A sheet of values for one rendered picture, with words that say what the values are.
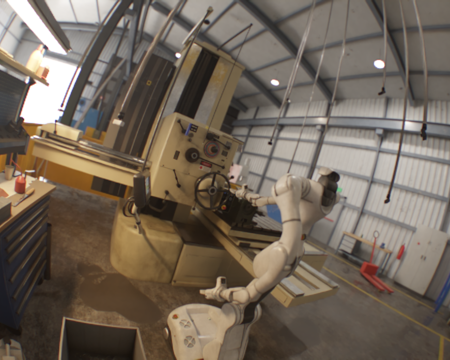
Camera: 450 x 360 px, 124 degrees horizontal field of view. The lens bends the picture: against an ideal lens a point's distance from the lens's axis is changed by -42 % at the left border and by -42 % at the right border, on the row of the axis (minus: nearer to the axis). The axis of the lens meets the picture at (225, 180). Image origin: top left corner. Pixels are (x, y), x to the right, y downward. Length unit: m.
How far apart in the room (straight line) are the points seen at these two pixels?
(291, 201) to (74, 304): 1.92
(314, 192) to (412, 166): 7.99
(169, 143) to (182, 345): 1.71
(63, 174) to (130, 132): 2.40
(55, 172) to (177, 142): 3.25
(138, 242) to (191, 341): 1.19
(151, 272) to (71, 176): 2.83
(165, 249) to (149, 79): 2.02
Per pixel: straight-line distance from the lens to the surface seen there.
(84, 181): 4.57
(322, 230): 9.57
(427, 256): 7.69
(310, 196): 0.98
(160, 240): 2.31
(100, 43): 6.92
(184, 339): 1.64
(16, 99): 1.89
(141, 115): 2.64
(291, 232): 0.81
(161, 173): 2.03
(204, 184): 2.04
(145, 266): 2.46
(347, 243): 8.07
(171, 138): 2.01
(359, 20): 8.21
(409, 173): 8.75
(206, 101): 2.85
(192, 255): 2.51
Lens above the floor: 1.52
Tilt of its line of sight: 3 degrees down
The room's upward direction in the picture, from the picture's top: 20 degrees clockwise
